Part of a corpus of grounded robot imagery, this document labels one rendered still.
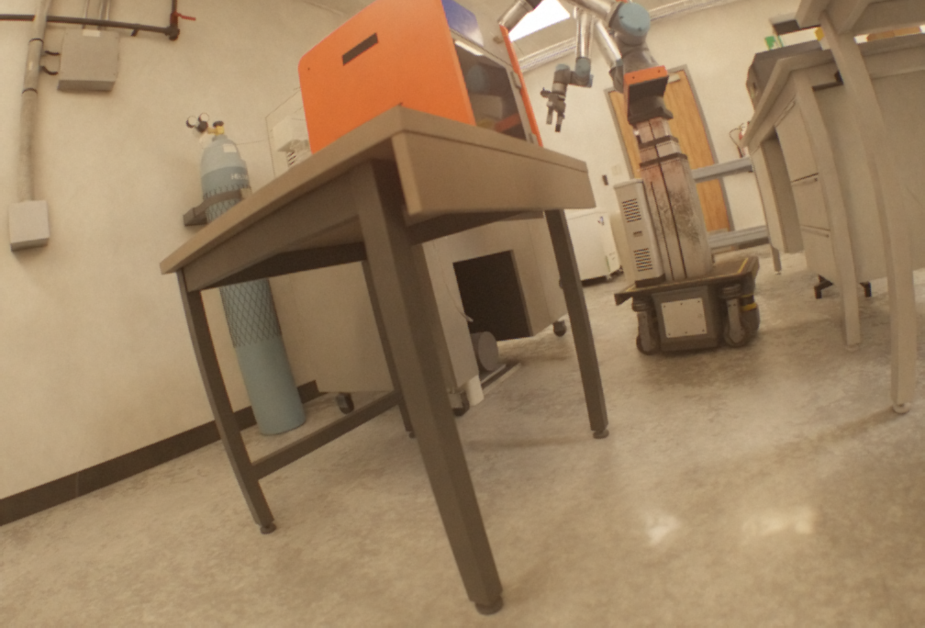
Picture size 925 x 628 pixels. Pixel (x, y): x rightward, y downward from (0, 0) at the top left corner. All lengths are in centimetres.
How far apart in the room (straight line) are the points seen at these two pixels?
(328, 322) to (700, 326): 146
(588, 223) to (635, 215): 292
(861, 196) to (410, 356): 141
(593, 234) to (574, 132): 142
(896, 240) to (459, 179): 87
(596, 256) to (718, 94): 236
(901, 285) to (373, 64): 120
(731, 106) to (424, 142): 493
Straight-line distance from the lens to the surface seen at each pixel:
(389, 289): 53
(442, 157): 52
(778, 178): 261
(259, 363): 198
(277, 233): 70
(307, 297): 193
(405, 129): 48
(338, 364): 188
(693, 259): 177
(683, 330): 170
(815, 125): 146
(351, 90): 100
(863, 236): 159
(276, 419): 202
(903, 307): 106
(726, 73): 540
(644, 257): 176
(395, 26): 96
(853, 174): 158
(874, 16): 113
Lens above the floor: 52
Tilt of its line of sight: 2 degrees down
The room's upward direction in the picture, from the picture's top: 14 degrees counter-clockwise
